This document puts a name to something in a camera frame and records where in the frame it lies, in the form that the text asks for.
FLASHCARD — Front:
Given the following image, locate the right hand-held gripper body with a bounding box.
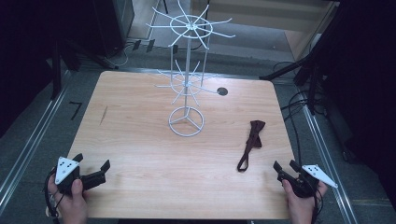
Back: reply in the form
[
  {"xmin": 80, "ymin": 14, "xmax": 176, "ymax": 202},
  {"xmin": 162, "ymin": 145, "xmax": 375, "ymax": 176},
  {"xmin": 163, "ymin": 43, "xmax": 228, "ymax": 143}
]
[{"xmin": 290, "ymin": 163, "xmax": 339, "ymax": 199}]

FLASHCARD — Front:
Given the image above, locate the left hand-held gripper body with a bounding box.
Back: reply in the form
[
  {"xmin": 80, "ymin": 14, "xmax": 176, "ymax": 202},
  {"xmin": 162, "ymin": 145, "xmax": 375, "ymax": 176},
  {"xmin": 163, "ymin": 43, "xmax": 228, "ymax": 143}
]
[{"xmin": 54, "ymin": 156, "xmax": 84, "ymax": 196}]

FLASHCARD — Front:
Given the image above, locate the dark red bow tie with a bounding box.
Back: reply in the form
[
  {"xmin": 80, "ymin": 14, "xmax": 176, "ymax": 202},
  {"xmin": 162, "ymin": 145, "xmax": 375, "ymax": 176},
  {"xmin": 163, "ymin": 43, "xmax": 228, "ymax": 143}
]
[{"xmin": 236, "ymin": 119, "xmax": 267, "ymax": 173}]

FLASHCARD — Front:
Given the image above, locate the white wire display rack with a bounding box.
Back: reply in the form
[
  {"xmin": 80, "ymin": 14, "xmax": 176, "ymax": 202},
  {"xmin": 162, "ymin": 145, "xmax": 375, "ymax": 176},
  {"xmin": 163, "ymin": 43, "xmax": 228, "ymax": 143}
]
[{"xmin": 146, "ymin": 0, "xmax": 236, "ymax": 138}]

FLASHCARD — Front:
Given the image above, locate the person's right hand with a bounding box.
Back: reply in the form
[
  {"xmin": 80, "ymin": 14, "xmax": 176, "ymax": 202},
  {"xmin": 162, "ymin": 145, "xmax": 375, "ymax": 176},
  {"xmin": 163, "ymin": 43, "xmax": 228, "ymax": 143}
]
[{"xmin": 281, "ymin": 179, "xmax": 329, "ymax": 224}]

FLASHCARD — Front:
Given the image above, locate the person's left hand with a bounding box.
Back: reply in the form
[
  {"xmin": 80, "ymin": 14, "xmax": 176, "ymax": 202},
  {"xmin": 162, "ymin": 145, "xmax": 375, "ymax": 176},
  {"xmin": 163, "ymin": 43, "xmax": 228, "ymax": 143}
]
[{"xmin": 47, "ymin": 178, "xmax": 90, "ymax": 224}]

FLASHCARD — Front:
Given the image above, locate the black metal stand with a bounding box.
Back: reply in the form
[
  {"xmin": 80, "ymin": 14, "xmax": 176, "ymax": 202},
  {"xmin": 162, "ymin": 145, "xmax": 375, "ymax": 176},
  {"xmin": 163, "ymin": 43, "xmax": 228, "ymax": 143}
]
[
  {"xmin": 46, "ymin": 36, "xmax": 120, "ymax": 101},
  {"xmin": 259, "ymin": 27, "xmax": 344, "ymax": 116}
]

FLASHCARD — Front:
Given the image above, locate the dark cabinet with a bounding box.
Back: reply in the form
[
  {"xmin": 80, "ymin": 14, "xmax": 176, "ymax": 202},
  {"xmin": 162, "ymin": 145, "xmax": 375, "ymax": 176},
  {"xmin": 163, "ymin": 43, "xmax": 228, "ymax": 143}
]
[{"xmin": 92, "ymin": 0, "xmax": 135, "ymax": 59}]

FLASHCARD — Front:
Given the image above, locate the metal floor rail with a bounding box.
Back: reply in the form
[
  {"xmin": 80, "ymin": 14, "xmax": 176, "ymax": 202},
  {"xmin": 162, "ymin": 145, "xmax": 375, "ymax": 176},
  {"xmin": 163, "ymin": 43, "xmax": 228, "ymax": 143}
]
[
  {"xmin": 297, "ymin": 88, "xmax": 359, "ymax": 224},
  {"xmin": 0, "ymin": 69, "xmax": 72, "ymax": 216}
]

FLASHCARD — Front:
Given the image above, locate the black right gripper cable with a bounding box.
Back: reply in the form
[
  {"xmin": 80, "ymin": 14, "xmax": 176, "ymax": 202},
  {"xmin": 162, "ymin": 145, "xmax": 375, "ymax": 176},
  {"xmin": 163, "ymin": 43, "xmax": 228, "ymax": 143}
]
[{"xmin": 311, "ymin": 186, "xmax": 325, "ymax": 224}]

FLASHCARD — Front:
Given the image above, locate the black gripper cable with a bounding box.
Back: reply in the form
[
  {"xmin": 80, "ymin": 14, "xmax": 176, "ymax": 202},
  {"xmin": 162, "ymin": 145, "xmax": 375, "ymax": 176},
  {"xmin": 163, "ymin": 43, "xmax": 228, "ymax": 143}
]
[
  {"xmin": 311, "ymin": 186, "xmax": 325, "ymax": 224},
  {"xmin": 44, "ymin": 169, "xmax": 64, "ymax": 218}
]

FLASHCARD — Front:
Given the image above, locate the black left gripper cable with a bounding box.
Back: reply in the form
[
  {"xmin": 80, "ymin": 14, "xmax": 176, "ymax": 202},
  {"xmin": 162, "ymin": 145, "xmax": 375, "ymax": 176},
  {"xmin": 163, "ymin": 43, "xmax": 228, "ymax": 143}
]
[{"xmin": 44, "ymin": 169, "xmax": 64, "ymax": 218}]

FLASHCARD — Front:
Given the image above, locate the black floor cable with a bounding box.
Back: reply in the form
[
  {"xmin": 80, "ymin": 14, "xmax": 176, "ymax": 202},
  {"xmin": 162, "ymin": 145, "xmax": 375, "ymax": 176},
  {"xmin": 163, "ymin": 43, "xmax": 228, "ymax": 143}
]
[{"xmin": 273, "ymin": 60, "xmax": 328, "ymax": 166}]

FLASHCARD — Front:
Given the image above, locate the white floor cable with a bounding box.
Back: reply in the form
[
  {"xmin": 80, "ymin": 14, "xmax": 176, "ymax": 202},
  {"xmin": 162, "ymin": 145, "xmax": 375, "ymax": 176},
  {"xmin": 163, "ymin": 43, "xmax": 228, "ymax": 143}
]
[{"xmin": 104, "ymin": 38, "xmax": 141, "ymax": 68}]

